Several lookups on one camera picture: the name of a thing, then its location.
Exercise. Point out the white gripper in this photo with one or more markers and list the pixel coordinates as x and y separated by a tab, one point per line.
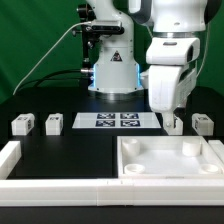
169	86

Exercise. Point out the white square tabletop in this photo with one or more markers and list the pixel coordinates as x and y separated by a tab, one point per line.
145	157

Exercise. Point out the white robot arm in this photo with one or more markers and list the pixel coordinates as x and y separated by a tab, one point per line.
172	55

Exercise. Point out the white fiducial marker sheet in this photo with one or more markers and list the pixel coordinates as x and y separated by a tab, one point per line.
111	120

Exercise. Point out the white obstacle fence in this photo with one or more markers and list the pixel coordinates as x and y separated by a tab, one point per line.
105	192

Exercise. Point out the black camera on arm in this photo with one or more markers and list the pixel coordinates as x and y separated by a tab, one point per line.
105	27

